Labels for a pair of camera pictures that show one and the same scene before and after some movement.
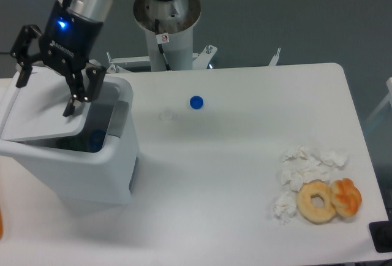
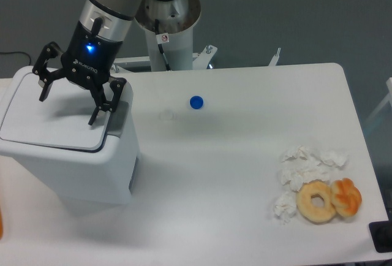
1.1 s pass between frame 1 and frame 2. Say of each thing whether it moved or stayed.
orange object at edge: stayed
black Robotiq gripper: moved
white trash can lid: moved
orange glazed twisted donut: stayed
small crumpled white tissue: stayed
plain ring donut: stayed
